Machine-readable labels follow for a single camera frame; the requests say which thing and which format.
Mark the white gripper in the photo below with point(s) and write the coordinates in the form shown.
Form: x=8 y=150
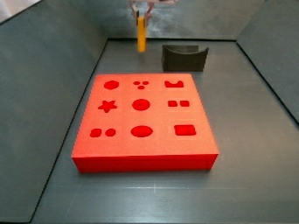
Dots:
x=150 y=4

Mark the yellow oval peg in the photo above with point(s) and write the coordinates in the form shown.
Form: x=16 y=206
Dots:
x=140 y=34

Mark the red shape-sorting board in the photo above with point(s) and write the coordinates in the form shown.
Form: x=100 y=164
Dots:
x=144 y=124

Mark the black curved holder bracket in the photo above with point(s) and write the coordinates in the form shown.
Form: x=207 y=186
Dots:
x=183 y=58

